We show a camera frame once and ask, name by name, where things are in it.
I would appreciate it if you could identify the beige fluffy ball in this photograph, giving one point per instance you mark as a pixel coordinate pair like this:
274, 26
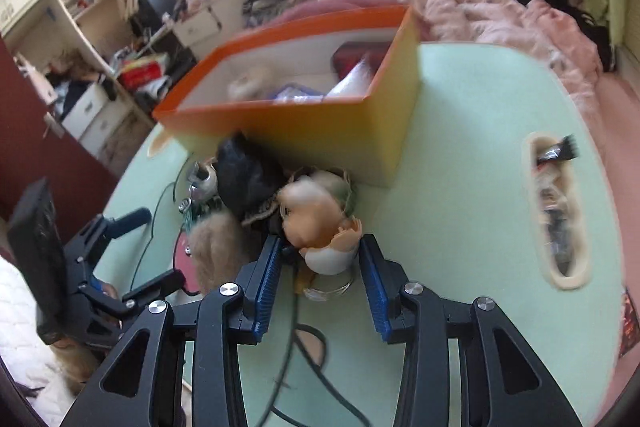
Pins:
215, 247

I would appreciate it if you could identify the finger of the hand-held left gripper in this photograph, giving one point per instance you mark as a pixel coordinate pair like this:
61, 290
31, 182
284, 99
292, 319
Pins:
127, 222
155, 287

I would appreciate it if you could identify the beige fluffy item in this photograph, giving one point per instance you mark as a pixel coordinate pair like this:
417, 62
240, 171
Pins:
247, 84

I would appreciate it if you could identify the green cartoon desktop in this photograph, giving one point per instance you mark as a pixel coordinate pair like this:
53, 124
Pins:
465, 232

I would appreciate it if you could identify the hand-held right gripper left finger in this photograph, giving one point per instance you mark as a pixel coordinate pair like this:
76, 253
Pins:
267, 287

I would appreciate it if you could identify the red packet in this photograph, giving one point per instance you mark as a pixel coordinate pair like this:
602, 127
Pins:
350, 57

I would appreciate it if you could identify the beige chick plush toy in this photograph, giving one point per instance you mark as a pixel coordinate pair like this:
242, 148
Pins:
320, 217

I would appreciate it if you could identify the pink quilt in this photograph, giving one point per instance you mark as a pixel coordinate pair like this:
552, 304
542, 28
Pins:
475, 17

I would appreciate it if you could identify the orange gradient cardboard box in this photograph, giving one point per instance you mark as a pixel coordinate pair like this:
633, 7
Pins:
320, 137

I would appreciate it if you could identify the white quilted blanket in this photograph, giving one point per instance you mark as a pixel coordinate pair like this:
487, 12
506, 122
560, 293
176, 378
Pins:
20, 307

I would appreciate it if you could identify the red cardboard box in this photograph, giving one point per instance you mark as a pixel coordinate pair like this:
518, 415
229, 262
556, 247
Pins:
142, 72

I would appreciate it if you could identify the white desk drawer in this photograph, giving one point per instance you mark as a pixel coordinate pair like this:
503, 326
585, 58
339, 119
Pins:
197, 27

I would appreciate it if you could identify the silver metal item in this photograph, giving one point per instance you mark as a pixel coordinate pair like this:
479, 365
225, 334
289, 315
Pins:
202, 182

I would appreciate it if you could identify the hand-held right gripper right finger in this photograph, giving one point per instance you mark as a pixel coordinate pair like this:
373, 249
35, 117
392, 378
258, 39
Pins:
372, 292

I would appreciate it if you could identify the black plush toy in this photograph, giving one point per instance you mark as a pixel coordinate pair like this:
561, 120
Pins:
245, 177

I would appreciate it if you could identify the white drawer cabinet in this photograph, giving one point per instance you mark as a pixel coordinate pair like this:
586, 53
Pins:
92, 112

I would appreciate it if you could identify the smartphone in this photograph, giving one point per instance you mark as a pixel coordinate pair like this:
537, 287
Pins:
627, 322

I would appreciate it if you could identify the clear glass jar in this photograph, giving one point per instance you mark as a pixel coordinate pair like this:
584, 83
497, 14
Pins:
327, 291

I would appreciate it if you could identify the dark red door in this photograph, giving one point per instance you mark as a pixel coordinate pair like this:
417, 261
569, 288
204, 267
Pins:
30, 132

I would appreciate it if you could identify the black monitor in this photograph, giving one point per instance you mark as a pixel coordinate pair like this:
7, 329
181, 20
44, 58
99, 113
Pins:
155, 2

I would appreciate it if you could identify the black candy wrapper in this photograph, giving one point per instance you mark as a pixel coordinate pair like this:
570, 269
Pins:
557, 152

